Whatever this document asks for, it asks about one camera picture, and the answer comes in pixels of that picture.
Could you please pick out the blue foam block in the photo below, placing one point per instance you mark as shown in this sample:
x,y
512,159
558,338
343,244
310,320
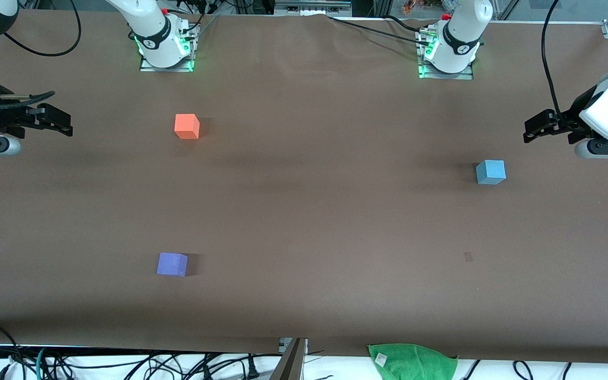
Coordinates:
x,y
490,173

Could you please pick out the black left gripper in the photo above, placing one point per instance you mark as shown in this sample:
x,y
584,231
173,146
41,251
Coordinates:
x,y
566,124

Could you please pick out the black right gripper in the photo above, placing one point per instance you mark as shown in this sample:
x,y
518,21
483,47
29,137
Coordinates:
x,y
4,117

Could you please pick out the green microfibre cloth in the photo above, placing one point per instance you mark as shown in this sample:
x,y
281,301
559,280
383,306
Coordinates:
x,y
415,364

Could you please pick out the purple foam block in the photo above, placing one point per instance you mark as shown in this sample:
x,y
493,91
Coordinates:
x,y
171,264

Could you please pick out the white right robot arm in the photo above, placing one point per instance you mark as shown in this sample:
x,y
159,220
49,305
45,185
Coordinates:
x,y
153,31

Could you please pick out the small orange red object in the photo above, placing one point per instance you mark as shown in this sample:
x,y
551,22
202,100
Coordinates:
x,y
412,6

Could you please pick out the orange foam block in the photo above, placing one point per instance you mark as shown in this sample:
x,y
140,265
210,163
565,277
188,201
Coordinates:
x,y
186,126

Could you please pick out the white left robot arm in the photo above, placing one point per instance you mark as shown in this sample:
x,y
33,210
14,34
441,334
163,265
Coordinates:
x,y
462,31

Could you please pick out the black power plug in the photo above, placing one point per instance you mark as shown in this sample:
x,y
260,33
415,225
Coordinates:
x,y
253,369

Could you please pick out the brown table cover sheet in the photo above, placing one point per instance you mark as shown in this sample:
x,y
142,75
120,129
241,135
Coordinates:
x,y
335,237

